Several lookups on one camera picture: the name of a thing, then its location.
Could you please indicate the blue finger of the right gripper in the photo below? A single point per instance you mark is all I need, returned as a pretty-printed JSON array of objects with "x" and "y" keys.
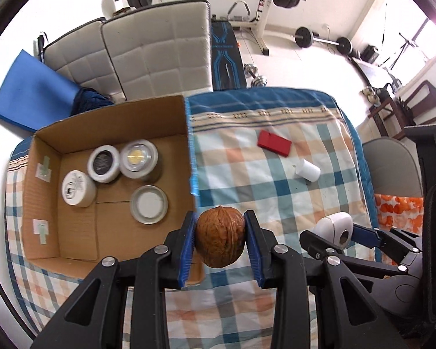
[{"x": 397, "y": 244}]

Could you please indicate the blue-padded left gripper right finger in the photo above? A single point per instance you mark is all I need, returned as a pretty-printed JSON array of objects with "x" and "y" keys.
[{"x": 275, "y": 265}]

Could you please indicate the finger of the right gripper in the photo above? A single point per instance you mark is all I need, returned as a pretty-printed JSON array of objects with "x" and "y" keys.
[{"x": 319, "y": 249}]

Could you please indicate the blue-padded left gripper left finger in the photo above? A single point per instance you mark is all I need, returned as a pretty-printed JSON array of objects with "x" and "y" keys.
[{"x": 93, "y": 315}]

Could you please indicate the white oval floss case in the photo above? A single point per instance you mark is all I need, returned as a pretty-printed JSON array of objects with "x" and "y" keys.
[{"x": 336, "y": 228}]

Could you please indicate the brown walnut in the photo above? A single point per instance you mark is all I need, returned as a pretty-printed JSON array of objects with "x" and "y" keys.
[{"x": 220, "y": 236}]

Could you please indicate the white round cream jar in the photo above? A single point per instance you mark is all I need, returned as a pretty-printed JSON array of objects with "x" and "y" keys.
[{"x": 78, "y": 189}]

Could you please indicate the white tin with black lid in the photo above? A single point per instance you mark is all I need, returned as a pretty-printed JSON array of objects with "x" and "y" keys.
[{"x": 103, "y": 164}]

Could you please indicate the silver tin with gold centre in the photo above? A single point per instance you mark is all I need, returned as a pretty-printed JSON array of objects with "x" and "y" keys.
[{"x": 141, "y": 160}]

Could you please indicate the orange white patterned cloth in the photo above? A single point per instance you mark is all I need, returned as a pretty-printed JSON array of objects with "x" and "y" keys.
[{"x": 400, "y": 212}]

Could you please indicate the grey padded chair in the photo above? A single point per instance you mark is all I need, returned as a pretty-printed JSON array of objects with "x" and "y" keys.
[{"x": 392, "y": 168}]

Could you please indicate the white cylindrical cap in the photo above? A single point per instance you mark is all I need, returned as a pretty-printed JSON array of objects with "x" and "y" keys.
[{"x": 307, "y": 170}]

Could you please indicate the plaid checkered tablecloth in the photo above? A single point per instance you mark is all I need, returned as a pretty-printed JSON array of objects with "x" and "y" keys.
[{"x": 229, "y": 169}]

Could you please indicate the red rectangular box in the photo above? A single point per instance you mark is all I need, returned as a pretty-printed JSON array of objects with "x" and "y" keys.
[{"x": 274, "y": 143}]

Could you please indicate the open cardboard box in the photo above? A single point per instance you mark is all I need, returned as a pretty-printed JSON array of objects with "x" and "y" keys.
[{"x": 70, "y": 240}]

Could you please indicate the dark wooden chair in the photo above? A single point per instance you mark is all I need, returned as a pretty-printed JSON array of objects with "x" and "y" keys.
[{"x": 417, "y": 109}]

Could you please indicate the chrome dumbbell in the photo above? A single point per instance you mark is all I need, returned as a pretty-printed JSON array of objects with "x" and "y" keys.
[{"x": 256, "y": 80}]

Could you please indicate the black speaker box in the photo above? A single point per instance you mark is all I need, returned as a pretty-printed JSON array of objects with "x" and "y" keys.
[{"x": 370, "y": 54}]

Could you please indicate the black blue weight bench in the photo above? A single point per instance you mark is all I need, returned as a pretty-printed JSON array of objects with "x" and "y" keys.
[{"x": 227, "y": 66}]

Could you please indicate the floor barbell with black plates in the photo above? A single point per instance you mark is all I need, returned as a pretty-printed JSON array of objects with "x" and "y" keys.
[{"x": 305, "y": 38}]

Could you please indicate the blue yoga mat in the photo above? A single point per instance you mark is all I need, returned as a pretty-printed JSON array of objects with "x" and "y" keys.
[{"x": 33, "y": 96}]

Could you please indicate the white weight rack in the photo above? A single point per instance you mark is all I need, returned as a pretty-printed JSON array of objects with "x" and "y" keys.
[{"x": 254, "y": 22}]

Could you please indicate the grey quilted cushion right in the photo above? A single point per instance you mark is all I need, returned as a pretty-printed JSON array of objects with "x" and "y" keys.
[{"x": 162, "y": 50}]

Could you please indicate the grey quilted cushion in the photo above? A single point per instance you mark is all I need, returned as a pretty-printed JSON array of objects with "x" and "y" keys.
[
  {"x": 81, "y": 56},
  {"x": 162, "y": 50}
]

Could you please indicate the grey quilted cushion left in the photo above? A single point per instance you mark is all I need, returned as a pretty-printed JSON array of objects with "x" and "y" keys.
[{"x": 81, "y": 56}]

